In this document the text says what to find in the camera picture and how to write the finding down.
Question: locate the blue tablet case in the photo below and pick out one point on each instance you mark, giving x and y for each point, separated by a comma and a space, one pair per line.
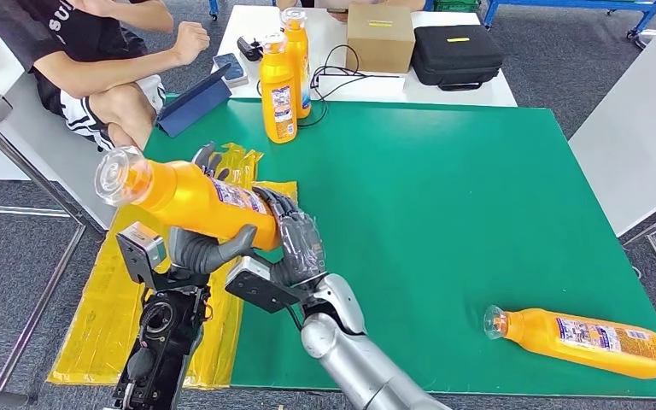
192, 104

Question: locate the smartphone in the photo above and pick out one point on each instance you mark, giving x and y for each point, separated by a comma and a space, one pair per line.
230, 69

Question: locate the black phone holder controller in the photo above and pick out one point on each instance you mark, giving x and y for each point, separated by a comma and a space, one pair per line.
249, 48

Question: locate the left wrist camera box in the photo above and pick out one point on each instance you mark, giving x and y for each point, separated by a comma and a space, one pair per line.
141, 254

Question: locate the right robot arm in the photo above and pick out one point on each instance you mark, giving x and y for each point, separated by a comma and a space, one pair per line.
356, 356

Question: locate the black zip case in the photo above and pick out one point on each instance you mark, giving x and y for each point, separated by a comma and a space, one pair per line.
455, 58

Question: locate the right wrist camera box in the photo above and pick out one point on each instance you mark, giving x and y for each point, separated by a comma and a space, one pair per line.
260, 286

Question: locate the green plastic crates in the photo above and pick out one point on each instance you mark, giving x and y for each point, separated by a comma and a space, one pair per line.
457, 5

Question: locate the orange detergent bottle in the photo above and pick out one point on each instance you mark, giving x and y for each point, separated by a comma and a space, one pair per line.
531, 339
277, 73
299, 45
192, 203

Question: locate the white table metal legs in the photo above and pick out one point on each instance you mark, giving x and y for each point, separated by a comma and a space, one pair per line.
50, 170
633, 136

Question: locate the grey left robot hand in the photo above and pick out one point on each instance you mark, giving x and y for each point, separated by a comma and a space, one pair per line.
192, 254

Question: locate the person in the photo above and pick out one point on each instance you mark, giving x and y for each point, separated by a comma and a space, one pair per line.
340, 16
79, 68

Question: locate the brown cardboard box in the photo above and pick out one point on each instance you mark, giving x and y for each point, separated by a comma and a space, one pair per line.
380, 48

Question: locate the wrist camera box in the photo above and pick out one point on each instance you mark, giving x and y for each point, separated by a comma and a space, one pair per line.
141, 254
260, 286

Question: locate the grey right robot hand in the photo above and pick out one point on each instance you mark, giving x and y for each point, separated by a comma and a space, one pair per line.
302, 249

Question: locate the green table mat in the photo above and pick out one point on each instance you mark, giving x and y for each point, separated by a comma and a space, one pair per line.
447, 170

